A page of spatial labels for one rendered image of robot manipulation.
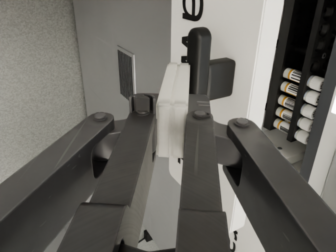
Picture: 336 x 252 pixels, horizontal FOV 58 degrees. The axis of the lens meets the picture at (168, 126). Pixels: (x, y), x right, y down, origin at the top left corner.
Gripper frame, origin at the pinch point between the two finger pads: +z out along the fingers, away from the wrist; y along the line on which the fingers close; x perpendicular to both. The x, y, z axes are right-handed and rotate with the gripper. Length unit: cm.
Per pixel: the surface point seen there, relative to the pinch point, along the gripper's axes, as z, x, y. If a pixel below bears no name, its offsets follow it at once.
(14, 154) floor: 70, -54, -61
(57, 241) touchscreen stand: 64, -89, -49
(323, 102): 9.6, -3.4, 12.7
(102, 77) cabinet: 61, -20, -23
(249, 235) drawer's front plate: 11.7, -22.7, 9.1
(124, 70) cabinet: 47, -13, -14
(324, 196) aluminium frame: 7.3, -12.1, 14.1
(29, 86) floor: 76, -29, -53
